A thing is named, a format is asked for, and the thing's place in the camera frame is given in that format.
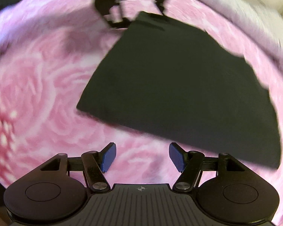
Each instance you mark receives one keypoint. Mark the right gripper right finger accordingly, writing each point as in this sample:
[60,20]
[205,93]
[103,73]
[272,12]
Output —
[191,165]

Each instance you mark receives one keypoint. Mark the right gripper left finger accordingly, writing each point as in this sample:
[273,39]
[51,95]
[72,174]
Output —
[93,165]

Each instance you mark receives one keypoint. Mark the black cloth garment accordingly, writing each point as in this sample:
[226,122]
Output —
[169,79]

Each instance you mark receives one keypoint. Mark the white ribbed folded blanket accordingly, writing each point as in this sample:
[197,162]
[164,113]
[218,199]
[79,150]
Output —
[262,24]

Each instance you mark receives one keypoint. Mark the pink rose pattern bedsheet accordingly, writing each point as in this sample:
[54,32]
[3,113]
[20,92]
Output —
[48,52]

